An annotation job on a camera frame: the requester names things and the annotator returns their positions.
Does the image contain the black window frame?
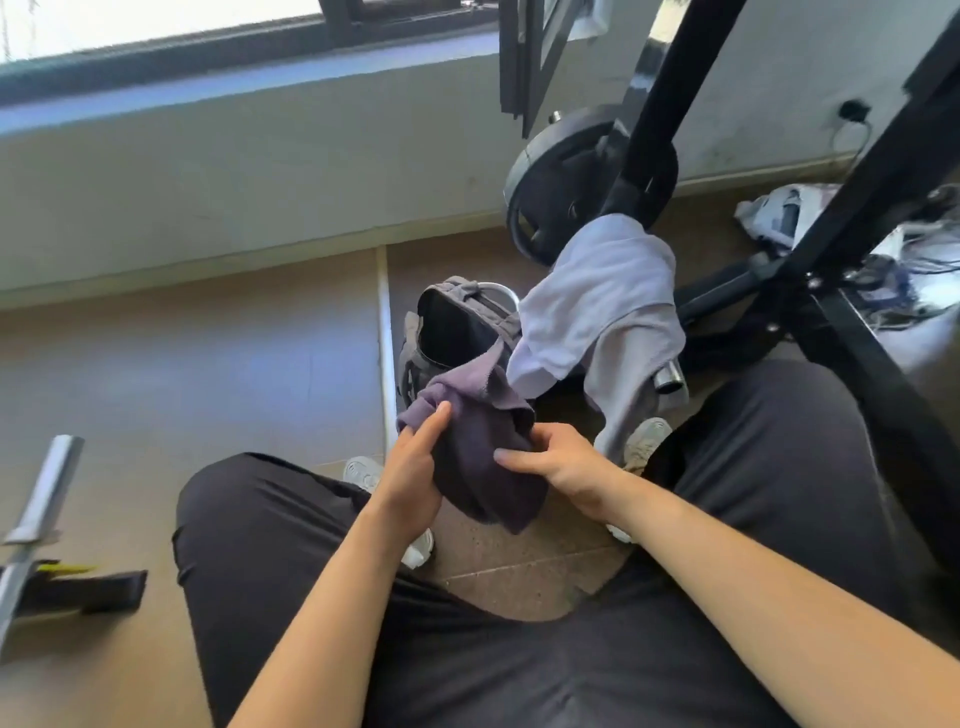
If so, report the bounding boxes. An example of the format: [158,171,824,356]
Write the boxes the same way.
[0,0,502,85]

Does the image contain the white shoe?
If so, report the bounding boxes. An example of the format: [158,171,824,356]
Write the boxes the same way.
[603,417,674,547]
[342,455,438,571]

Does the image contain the pale lavender towel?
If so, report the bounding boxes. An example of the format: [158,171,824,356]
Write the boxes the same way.
[506,213,676,400]

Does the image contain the black weight plate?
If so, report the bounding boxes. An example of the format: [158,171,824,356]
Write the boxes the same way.
[503,104,680,269]

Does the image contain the silver barbell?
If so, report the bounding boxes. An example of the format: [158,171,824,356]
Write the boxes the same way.
[0,434,85,639]

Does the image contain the grey towel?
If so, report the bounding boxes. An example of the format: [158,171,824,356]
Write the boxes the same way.
[581,303,689,468]

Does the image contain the person's left hand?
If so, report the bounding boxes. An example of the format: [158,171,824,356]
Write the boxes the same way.
[365,401,454,547]

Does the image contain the white left shoe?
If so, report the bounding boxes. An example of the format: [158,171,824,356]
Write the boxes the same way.
[342,455,438,571]

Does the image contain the silver plate holder bar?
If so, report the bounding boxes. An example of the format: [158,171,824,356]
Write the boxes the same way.
[652,358,689,397]

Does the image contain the pale floor divider strip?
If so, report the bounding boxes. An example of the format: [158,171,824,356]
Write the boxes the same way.
[374,243,400,455]

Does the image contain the dark purple towel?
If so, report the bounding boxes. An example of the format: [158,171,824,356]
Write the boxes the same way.
[395,341,550,536]

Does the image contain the black charger with cable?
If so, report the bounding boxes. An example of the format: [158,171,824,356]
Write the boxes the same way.
[828,99,875,178]

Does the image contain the person's right forearm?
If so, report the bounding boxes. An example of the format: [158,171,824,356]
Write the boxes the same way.
[599,472,960,728]

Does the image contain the grey backpack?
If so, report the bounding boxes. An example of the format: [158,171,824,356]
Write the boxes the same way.
[395,275,524,440]

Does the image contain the person's right hand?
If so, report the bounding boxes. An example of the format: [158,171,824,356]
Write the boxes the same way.
[492,422,628,520]

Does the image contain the black weight machine frame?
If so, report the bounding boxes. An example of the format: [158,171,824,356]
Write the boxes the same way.
[599,0,960,579]

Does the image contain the pile of cables and bags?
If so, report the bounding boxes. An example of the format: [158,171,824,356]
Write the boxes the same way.
[847,217,960,331]

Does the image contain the white right shoe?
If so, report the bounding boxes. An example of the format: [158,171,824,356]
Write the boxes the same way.
[603,417,674,547]

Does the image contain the white printed bag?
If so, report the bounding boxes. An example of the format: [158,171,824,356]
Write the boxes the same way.
[733,183,845,253]

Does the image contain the black open window sash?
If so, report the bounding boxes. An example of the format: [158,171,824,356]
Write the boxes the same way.
[497,0,610,140]

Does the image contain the person's left forearm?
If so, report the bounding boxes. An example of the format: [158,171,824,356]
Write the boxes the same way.
[228,517,435,728]

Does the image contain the yellow black squat rack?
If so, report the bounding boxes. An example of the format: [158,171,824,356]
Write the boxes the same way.
[0,558,149,620]

